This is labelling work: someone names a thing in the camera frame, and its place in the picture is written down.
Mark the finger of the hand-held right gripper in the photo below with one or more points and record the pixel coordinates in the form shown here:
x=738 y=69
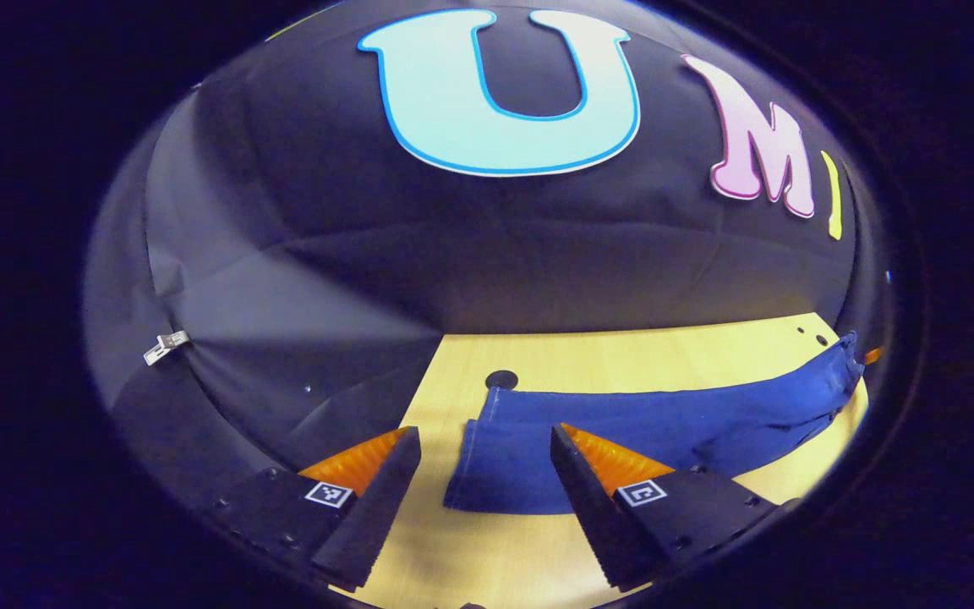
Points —
x=873 y=355

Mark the black backdrop cloth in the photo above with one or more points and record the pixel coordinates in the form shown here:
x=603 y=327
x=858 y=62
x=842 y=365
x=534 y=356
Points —
x=369 y=254

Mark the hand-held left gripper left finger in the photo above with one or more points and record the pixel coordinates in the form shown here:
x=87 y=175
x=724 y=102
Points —
x=377 y=507

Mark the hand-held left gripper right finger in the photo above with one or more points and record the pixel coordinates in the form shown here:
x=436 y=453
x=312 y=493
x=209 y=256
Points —
x=593 y=507

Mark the white clip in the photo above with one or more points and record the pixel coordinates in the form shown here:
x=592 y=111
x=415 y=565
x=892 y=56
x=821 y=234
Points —
x=166 y=347

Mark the blue jeans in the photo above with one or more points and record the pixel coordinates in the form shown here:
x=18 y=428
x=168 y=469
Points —
x=664 y=423

